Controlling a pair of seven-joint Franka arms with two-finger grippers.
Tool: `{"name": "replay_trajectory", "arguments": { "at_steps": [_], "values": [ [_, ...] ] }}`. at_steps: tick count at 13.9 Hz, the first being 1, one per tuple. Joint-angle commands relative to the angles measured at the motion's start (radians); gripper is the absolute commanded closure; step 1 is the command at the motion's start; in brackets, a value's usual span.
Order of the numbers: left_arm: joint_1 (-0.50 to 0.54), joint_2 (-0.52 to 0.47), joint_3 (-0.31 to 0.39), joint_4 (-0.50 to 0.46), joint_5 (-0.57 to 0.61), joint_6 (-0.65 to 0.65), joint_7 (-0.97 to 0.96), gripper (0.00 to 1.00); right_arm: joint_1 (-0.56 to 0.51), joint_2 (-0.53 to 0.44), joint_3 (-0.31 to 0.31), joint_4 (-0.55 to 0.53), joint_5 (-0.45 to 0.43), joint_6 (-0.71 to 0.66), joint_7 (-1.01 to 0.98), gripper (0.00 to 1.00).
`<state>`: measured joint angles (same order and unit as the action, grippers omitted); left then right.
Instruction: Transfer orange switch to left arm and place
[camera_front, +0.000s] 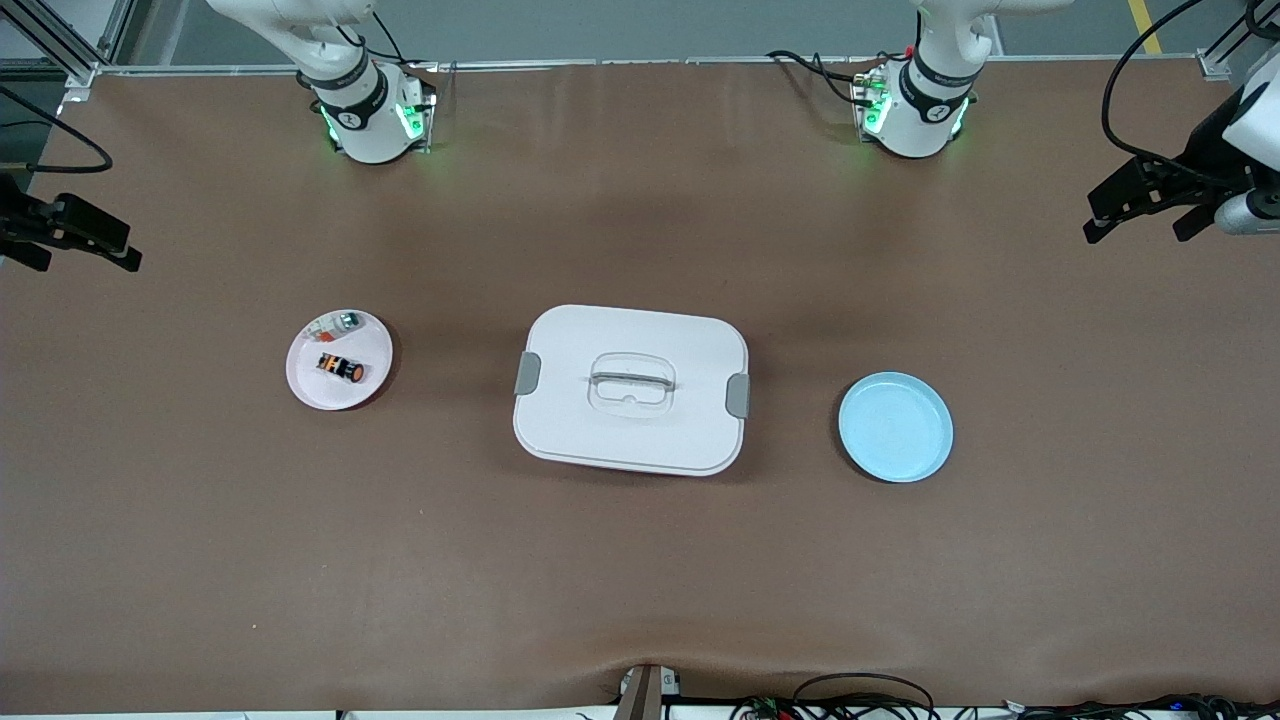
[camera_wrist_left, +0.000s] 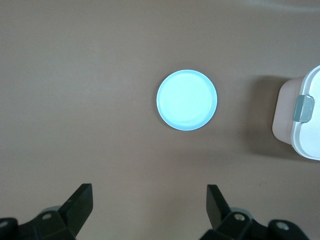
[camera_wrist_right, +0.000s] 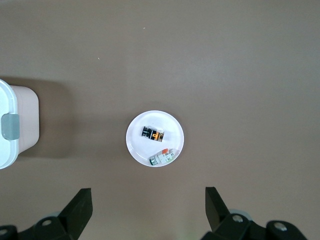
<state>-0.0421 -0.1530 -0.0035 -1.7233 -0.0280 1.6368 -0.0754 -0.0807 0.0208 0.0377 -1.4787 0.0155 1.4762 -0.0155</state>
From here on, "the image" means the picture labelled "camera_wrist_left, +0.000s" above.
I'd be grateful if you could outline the white lidded storage box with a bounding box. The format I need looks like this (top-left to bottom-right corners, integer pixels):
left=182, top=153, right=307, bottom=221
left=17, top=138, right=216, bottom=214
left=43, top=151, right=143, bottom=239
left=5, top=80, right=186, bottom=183
left=271, top=64, right=320, bottom=161

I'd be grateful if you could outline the light blue round plate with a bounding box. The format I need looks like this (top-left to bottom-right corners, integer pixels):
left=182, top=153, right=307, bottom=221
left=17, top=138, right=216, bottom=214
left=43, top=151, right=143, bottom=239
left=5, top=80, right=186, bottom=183
left=156, top=69, right=219, bottom=132

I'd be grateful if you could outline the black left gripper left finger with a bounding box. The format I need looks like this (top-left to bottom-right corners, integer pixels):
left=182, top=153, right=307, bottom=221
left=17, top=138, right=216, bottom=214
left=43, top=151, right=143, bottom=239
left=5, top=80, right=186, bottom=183
left=17, top=183, right=94, bottom=240

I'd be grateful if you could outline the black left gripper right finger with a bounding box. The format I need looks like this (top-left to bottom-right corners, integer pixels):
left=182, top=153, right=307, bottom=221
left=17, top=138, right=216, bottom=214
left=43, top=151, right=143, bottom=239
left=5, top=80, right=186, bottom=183
left=199, top=184, right=271, bottom=240

